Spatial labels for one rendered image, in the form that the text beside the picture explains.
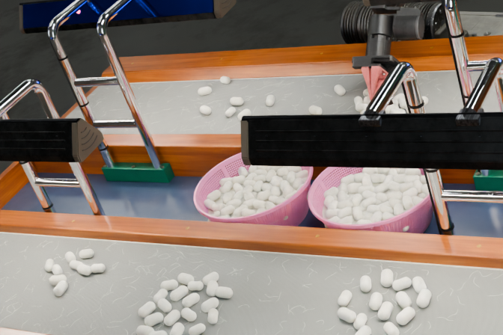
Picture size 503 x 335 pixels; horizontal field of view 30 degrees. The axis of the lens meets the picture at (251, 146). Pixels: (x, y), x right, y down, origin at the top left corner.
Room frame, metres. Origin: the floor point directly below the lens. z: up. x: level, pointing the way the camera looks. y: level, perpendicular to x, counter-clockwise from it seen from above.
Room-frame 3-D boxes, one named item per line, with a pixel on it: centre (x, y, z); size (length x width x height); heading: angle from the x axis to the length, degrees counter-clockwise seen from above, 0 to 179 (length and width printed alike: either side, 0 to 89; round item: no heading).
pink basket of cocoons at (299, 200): (1.73, 0.02, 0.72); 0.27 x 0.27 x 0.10
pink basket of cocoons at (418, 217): (1.56, -0.20, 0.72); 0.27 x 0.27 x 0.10
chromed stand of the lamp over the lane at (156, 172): (2.14, 0.24, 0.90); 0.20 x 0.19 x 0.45; 53
